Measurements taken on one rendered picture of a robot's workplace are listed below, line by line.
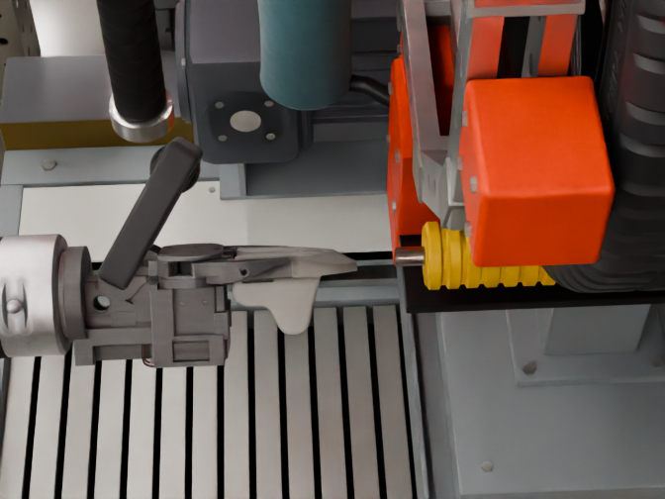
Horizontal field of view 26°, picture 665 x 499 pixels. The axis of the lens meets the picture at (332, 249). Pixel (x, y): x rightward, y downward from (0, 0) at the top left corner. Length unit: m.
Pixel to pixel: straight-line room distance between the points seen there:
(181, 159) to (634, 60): 0.37
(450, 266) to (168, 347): 0.28
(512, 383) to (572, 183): 0.72
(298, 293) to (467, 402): 0.47
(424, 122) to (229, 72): 0.41
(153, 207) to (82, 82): 0.88
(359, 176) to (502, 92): 1.00
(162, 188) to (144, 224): 0.03
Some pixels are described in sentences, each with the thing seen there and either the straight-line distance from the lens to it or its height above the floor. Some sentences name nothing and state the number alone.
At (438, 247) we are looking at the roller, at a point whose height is 0.54.
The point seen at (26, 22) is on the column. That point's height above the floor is 0.10.
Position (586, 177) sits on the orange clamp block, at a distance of 0.81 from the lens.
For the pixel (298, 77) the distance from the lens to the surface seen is 1.34.
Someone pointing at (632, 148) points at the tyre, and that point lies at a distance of 0.84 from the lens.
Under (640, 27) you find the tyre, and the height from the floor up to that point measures 0.95.
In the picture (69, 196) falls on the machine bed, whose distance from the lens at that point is 1.86.
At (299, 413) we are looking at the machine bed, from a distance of 1.67.
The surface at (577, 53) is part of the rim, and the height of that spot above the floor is 0.75.
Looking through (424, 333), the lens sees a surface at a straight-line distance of 1.63.
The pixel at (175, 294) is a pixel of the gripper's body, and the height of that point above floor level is 0.65.
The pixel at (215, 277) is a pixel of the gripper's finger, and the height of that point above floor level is 0.66.
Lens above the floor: 1.49
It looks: 53 degrees down
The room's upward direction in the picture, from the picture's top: straight up
